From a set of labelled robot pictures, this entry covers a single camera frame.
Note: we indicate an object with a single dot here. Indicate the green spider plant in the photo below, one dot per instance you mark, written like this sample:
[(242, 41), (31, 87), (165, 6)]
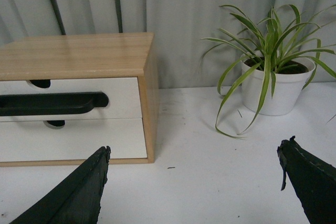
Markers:
[(270, 47)]

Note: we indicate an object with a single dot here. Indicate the light wooden drawer cabinet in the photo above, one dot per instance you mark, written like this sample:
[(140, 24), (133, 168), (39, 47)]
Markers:
[(42, 59)]

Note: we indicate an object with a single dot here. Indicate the grey pleated curtain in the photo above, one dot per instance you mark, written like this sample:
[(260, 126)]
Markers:
[(180, 28)]

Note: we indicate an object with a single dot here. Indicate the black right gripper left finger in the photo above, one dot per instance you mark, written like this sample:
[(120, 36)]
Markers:
[(77, 198)]

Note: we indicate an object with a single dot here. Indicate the white plant pot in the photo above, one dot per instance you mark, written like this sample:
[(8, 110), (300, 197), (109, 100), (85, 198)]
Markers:
[(287, 90)]

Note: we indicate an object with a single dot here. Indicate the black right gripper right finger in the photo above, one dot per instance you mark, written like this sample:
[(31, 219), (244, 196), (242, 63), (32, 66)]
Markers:
[(312, 179)]

